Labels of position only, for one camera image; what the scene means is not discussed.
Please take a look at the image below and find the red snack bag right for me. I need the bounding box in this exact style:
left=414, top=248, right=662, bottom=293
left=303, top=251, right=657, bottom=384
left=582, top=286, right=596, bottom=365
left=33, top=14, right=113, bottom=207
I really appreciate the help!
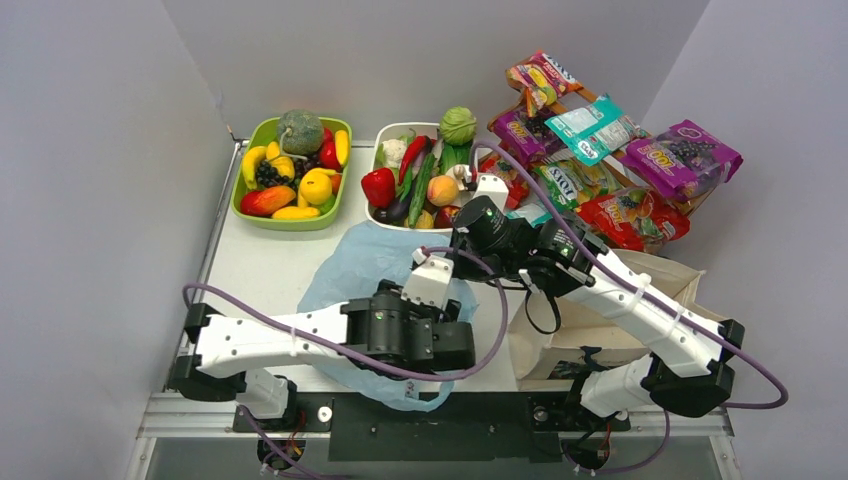
left=575, top=187, right=690, bottom=254

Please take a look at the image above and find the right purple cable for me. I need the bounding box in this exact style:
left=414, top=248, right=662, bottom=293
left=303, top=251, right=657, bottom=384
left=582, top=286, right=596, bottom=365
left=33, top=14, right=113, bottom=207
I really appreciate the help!
left=468, top=139, right=790, bottom=477

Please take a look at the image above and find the black grapes bunch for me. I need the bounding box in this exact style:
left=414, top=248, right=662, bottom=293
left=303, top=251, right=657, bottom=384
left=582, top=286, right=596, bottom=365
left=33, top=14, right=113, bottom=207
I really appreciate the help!
left=256, top=158, right=296, bottom=189

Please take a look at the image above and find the white mushroom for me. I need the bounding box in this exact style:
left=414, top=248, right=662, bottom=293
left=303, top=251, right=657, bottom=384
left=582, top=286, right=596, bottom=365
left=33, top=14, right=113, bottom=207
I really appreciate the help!
left=445, top=164, right=473, bottom=190

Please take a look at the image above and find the red apple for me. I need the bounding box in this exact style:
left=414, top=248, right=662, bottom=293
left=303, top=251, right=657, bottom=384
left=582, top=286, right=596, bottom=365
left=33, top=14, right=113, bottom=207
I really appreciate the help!
left=434, top=205, right=460, bottom=229

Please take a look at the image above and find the purple eggplant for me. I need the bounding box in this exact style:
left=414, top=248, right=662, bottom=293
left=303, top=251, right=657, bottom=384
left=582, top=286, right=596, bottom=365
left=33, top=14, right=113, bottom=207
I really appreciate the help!
left=372, top=194, right=412, bottom=225

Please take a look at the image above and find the teal snack bag lower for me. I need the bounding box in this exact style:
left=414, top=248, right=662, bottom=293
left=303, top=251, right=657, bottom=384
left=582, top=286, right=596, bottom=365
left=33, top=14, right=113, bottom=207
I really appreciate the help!
left=506, top=202, right=552, bottom=227

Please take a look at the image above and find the purple cable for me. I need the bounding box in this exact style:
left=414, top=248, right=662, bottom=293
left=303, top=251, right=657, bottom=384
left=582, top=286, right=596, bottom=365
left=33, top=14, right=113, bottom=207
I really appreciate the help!
left=468, top=139, right=790, bottom=477
left=182, top=246, right=510, bottom=480

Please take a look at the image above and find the orange peach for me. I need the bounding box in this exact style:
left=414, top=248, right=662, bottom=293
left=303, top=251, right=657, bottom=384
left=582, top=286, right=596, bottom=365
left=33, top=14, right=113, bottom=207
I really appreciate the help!
left=426, top=175, right=459, bottom=207

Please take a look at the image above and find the white cauliflower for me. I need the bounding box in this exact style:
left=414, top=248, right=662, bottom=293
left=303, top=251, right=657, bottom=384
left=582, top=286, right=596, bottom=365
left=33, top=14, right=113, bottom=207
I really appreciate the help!
left=380, top=138, right=408, bottom=169

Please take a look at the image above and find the green cabbage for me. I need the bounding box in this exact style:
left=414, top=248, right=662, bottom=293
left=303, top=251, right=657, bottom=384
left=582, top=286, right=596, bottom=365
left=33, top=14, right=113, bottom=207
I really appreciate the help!
left=439, top=106, right=477, bottom=146

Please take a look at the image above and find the top orange candy bag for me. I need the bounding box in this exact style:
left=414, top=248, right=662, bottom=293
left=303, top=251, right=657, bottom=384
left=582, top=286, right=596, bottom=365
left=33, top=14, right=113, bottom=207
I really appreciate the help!
left=505, top=50, right=583, bottom=117

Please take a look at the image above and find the teal snack bag upper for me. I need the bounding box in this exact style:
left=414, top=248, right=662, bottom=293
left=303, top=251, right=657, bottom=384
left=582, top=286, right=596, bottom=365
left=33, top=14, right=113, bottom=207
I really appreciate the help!
left=546, top=94, right=649, bottom=166

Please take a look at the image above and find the green melon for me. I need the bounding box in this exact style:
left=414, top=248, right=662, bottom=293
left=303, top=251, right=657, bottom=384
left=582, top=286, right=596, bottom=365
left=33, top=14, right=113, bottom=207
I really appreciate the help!
left=277, top=109, right=324, bottom=156

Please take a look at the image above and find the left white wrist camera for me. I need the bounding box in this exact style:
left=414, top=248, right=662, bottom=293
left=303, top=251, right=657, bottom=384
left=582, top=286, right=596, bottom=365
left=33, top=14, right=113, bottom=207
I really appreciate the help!
left=401, top=247, right=454, bottom=309

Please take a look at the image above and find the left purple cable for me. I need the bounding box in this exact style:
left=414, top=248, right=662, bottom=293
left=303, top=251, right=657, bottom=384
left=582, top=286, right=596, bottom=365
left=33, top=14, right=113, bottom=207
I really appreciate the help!
left=182, top=246, right=510, bottom=480

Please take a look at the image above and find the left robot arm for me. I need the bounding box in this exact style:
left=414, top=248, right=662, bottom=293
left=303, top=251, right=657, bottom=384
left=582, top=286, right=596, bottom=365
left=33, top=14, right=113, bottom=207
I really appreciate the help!
left=167, top=280, right=476, bottom=430

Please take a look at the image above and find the red snack bag left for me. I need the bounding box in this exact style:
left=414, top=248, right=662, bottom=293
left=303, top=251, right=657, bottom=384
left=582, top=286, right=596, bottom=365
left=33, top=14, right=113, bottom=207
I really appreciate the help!
left=479, top=152, right=529, bottom=210

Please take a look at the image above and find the yellow banana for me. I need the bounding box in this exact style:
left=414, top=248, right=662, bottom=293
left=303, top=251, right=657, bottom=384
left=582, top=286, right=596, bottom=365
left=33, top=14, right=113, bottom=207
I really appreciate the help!
left=241, top=146, right=267, bottom=190

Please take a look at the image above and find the yellow pear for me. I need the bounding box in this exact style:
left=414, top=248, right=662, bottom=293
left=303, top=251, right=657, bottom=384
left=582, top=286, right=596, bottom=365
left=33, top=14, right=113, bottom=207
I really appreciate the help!
left=414, top=211, right=434, bottom=230

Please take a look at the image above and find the red orange mango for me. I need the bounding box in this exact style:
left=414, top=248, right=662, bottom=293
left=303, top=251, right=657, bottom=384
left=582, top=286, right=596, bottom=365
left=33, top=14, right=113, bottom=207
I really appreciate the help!
left=239, top=186, right=296, bottom=217

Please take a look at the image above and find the white vegetable tray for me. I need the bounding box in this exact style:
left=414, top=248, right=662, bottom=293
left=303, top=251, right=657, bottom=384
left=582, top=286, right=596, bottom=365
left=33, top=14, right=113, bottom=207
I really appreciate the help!
left=365, top=121, right=474, bottom=236

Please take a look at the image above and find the green cucumber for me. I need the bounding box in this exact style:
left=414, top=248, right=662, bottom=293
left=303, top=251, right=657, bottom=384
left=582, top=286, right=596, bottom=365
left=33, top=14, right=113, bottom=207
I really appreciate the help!
left=407, top=153, right=436, bottom=229

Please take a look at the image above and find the yellow lemon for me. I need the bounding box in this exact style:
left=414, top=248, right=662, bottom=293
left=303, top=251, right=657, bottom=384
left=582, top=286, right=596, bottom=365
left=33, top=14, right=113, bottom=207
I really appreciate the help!
left=297, top=169, right=332, bottom=207

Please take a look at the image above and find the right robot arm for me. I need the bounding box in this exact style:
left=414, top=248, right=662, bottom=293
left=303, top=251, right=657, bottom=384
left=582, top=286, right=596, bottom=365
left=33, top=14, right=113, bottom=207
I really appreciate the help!
left=450, top=196, right=745, bottom=429

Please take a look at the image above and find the teal snack bag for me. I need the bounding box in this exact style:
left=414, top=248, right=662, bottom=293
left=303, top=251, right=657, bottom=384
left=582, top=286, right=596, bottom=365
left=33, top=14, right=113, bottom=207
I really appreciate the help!
left=506, top=202, right=552, bottom=227
left=546, top=94, right=649, bottom=166

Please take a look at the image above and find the wooden display rack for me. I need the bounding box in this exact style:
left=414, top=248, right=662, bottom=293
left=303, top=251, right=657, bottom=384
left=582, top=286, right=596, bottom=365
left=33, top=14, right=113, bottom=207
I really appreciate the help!
left=478, top=86, right=713, bottom=220

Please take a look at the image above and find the red chili pepper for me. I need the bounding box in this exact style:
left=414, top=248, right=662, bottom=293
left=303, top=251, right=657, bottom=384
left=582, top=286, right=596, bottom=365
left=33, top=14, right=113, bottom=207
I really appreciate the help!
left=398, top=135, right=431, bottom=184

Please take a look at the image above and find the small purple snack bag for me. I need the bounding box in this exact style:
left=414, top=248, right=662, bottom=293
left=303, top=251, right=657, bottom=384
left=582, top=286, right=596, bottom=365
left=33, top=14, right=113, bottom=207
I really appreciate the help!
left=488, top=106, right=570, bottom=165

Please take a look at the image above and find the red snack bag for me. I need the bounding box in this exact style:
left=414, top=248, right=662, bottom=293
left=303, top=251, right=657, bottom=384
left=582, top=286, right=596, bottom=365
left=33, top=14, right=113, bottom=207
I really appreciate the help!
left=575, top=187, right=690, bottom=254
left=479, top=152, right=529, bottom=210

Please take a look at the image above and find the yellow mango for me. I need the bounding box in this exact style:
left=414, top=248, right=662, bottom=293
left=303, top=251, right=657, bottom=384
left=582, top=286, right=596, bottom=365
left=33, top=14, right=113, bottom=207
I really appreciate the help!
left=271, top=206, right=322, bottom=221

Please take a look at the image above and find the red bell pepper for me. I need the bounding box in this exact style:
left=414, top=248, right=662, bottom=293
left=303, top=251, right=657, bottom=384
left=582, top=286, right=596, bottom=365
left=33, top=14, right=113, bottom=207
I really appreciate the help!
left=360, top=167, right=396, bottom=208

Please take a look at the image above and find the green fruit tray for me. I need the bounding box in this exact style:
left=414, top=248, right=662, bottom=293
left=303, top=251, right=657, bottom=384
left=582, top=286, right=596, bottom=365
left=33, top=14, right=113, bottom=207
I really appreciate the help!
left=230, top=117, right=351, bottom=232

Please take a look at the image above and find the light blue plastic bag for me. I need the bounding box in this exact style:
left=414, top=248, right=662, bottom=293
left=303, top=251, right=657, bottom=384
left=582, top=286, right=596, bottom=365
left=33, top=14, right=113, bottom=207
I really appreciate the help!
left=297, top=221, right=455, bottom=412

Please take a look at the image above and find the green candy bag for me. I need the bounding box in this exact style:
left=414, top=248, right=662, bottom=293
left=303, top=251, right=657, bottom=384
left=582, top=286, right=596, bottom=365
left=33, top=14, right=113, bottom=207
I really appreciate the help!
left=532, top=160, right=622, bottom=212

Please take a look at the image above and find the large purple snack bag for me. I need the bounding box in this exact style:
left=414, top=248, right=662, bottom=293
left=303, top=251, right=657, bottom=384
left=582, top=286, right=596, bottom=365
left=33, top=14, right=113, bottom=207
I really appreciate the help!
left=621, top=120, right=743, bottom=202

